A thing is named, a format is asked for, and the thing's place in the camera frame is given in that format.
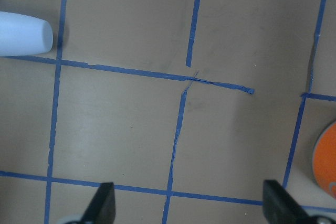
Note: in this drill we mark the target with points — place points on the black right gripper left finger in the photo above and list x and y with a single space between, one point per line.
101 209

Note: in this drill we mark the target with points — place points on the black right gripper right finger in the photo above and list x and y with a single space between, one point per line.
280 208

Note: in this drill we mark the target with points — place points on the light blue plastic cup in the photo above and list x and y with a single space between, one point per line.
24 35

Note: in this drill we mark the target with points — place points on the orange round container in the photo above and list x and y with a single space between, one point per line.
323 160

